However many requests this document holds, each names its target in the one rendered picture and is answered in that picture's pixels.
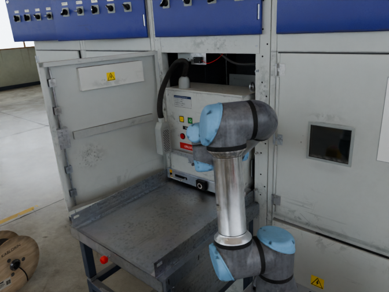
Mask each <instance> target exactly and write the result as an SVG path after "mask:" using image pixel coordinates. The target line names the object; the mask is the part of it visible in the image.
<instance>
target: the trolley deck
mask: <svg viewBox="0 0 389 292"><path fill-rule="evenodd" d="M258 214H259V204H257V203H254V204H252V205H251V206H250V207H249V208H247V209H246V210H245V217H246V225H247V224H248V223H249V222H250V221H252V220H253V219H254V218H255V217H256V216H257V215H258ZM215 217H217V211H216V196H215V193H213V192H210V191H207V190H205V191H203V190H200V189H198V188H196V187H195V186H193V185H190V184H187V183H184V182H181V181H178V180H172V181H170V182H169V183H167V184H165V185H163V186H161V187H159V188H157V189H155V190H154V191H152V192H150V193H148V194H146V195H144V196H142V197H140V198H138V199H136V200H134V201H132V202H130V203H129V204H127V205H125V206H123V207H121V208H119V209H117V210H115V211H113V212H111V213H109V214H107V215H105V216H104V217H102V218H100V219H98V220H96V221H94V222H92V223H91V224H89V225H87V226H85V227H83V228H81V229H79V230H76V229H75V228H73V225H72V224H70V225H69V226H70V230H71V235H72V236H73V237H74V238H76V239H77V240H79V241H81V242H82V243H84V244H85V245H87V246H89V247H90V248H91V249H93V250H95V251H96V252H98V253H99V254H101V255H102V256H109V255H111V257H110V258H108V259H109V260H110V261H112V262H113V263H115V264H116V265H118V266H119V267H121V268H123V269H124V270H125V271H127V272H128V273H130V274H132V275H133V276H135V277H136V278H138V279H139V280H141V281H143V282H144V283H146V284H147V285H148V286H151V287H152V288H153V289H155V290H156V291H158V292H168V291H169V290H170V289H171V288H172V287H174V286H175V285H176V284H177V283H178V282H179V281H181V280H182V279H183V278H184V277H185V276H186V275H188V274H189V273H190V272H191V271H193V270H194V269H195V268H196V267H197V266H198V265H200V264H201V263H202V262H203V261H204V260H205V259H206V258H208V257H209V256H210V252H209V245H210V244H211V243H214V235H215V234H214V235H212V236H211V237H210V238H209V239H208V240H206V241H205V242H204V243H203V244H201V245H200V246H199V247H198V248H196V249H195V250H193V251H192V252H191V253H190V254H188V255H187V256H186V257H185V258H183V259H182V260H181V261H180V262H178V263H177V264H176V265H174V266H173V267H172V268H171V269H169V270H168V271H167V272H166V273H164V274H163V275H161V277H159V278H158V279H155V278H154V277H152V276H151V275H150V273H151V272H153V271H154V264H153V263H154V262H155V261H157V260H158V259H159V258H161V257H162V256H164V255H165V254H166V253H168V252H169V251H170V250H172V249H173V248H174V247H176V246H177V245H179V244H180V243H181V242H183V241H184V240H185V239H187V238H188V237H189V236H191V235H193V234H194V233H195V232H196V231H198V230H199V229H200V228H202V227H203V226H205V225H206V224H208V223H209V222H210V221H211V220H213V219H214V218H215Z"/></svg>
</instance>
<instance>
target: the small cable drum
mask: <svg viewBox="0 0 389 292"><path fill-rule="evenodd" d="M38 262H39V247H38V244H37V242H36V241H35V240H34V239H32V238H31V237H29V236H24V235H20V236H19V235H18V234H17V233H15V232H13V231H8V230H5V231H4V230H3V231H0V292H15V291H17V290H19V289H21V288H22V287H23V286H24V285H25V284H26V283H27V282H28V281H29V280H30V278H31V277H32V276H33V274H34V272H35V270H36V268H37V265H38Z"/></svg>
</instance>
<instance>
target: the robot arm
mask: <svg viewBox="0 0 389 292"><path fill-rule="evenodd" d="M277 126H278V118H277V115H276V112H275V111H274V109H273V108H272V107H271V106H269V105H268V104H267V103H265V102H262V101H260V100H247V101H235V102H228V103H216V104H209V105H206V106H205V107H204V108H203V110H202V112H201V115H200V122H197V123H193V124H191V125H189V127H188V128H187V130H186V136H187V138H188V139H189V141H191V142H192V150H193V161H194V167H195V170H196V171H197V172H205V171H211V170H214V181H215V196H216V211H217V219H218V232H217V233H216V234H215V235H214V243H211V244H210V245H209V252H210V257H211V261H212V264H213V267H214V270H215V273H216V275H217V277H218V278H219V280H221V281H223V282H226V281H230V280H232V281H234V280H237V279H242V278H247V277H251V276H255V277H254V279H253V281H252V285H251V292H298V287H297V285H296V282H295V278H294V276H293V270H294V259H295V251H296V249H295V240H294V237H293V236H292V234H291V233H289V232H288V231H287V230H285V229H283V228H280V227H276V226H270V225H268V226H264V227H261V228H260V229H258V231H257V233H256V236H252V235H251V233H250V232H249V231H247V227H246V217H245V199H244V180H243V162H242V161H245V160H247V159H248V156H249V151H250V150H252V149H253V147H254V146H256V145H257V144H258V143H259V142H260V141H265V140H267V139H269V138H270V137H271V136H272V135H273V134H274V133H275V131H276V129H277Z"/></svg>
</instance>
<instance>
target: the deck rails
mask: <svg viewBox="0 0 389 292"><path fill-rule="evenodd" d="M172 180H174V179H172V178H169V177H168V175H167V169H165V170H163V171H161V172H159V173H157V174H155V175H153V176H151V177H148V178H146V179H144V180H142V181H140V182H138V183H136V184H134V185H132V186H130V187H128V188H126V189H123V190H121V191H119V192H117V193H115V194H113V195H111V196H109V197H107V198H105V199H103V200H101V201H99V202H97V203H94V204H92V205H90V206H88V207H86V208H84V209H82V210H79V211H77V212H76V213H74V214H71V220H72V225H73V228H75V229H76V230H79V229H81V228H83V227H85V226H87V225H89V224H91V223H92V222H94V221H96V220H98V219H100V218H102V217H104V216H105V215H107V214H109V213H111V212H113V211H115V210H117V209H119V208H121V207H123V206H125V205H127V204H129V203H130V202H132V201H134V200H136V199H138V198H140V197H142V196H144V195H146V194H148V193H150V192H152V191H154V190H155V189H157V188H159V187H161V186H163V185H165V184H167V183H169V182H170V181H172ZM244 199H245V209H247V208H249V207H250V206H251V205H252V204H254V190H253V191H251V192H250V193H249V194H247V195H246V196H245V197H244ZM76 215H79V217H76V218H74V216H76ZM217 232H218V219H217V217H215V218H214V219H213V220H211V221H210V222H209V223H208V224H206V225H205V226H203V227H202V228H200V229H199V230H198V231H196V232H195V233H194V234H193V235H191V236H189V237H188V238H187V239H185V240H184V241H183V242H181V243H180V244H179V245H177V246H176V247H174V248H173V249H172V250H170V251H169V252H168V253H166V254H165V255H164V256H162V257H161V258H159V259H158V260H157V261H155V262H154V263H153V264H154V271H153V272H151V273H150V275H151V276H152V277H154V278H155V279H158V278H159V277H161V275H163V274H164V273H166V272H167V271H168V270H169V269H171V268H172V267H173V266H174V265H176V264H177V263H178V262H180V261H181V260H182V259H183V258H185V257H186V256H187V255H188V254H190V253H191V252H192V251H193V250H195V249H196V248H198V247H199V246H200V245H201V244H203V243H204V242H205V241H206V240H208V239H209V238H210V237H211V236H212V235H214V234H215V233H217ZM160 261H162V264H160V265H159V266H158V267H157V264H158V263H159V262H160Z"/></svg>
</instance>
